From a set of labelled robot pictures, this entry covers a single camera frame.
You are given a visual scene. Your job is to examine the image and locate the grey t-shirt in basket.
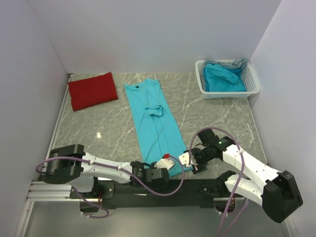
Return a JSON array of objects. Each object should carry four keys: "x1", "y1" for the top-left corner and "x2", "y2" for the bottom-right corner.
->
[{"x1": 206, "y1": 58, "x2": 248, "y2": 69}]

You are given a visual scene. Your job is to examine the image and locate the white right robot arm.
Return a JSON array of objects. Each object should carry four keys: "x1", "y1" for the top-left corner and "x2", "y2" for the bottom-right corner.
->
[{"x1": 180, "y1": 128, "x2": 303, "y2": 223}]

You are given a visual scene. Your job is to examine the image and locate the aluminium frame rail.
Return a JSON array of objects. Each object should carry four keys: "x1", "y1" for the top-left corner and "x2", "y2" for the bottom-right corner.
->
[{"x1": 27, "y1": 179, "x2": 229, "y2": 204}]

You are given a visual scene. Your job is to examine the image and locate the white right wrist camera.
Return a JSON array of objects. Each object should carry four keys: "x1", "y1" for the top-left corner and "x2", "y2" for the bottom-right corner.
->
[{"x1": 178, "y1": 152, "x2": 192, "y2": 169}]

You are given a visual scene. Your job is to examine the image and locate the folded red t-shirt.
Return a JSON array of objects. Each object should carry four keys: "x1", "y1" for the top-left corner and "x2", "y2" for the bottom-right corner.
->
[{"x1": 68, "y1": 72, "x2": 118, "y2": 111}]

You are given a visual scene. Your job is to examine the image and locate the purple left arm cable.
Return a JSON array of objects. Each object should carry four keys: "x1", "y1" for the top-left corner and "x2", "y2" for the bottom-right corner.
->
[{"x1": 36, "y1": 156, "x2": 185, "y2": 219}]

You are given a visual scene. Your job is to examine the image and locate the white plastic laundry basket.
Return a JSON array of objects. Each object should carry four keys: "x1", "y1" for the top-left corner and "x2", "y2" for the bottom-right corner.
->
[{"x1": 195, "y1": 60, "x2": 260, "y2": 99}]

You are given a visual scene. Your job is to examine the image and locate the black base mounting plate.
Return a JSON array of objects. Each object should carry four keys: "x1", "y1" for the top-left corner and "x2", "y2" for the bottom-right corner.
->
[{"x1": 69, "y1": 177, "x2": 247, "y2": 210}]

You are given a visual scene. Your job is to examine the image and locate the light blue t-shirt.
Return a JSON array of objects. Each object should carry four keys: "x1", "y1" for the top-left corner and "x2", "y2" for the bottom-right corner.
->
[{"x1": 124, "y1": 79, "x2": 186, "y2": 163}]

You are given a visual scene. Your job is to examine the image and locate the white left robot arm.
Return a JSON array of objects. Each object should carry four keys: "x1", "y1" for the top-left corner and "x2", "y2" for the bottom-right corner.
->
[{"x1": 43, "y1": 144, "x2": 175, "y2": 198}]

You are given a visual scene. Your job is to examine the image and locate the blue t-shirt in basket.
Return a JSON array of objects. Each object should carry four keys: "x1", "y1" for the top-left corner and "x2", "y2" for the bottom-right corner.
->
[{"x1": 203, "y1": 63, "x2": 246, "y2": 92}]

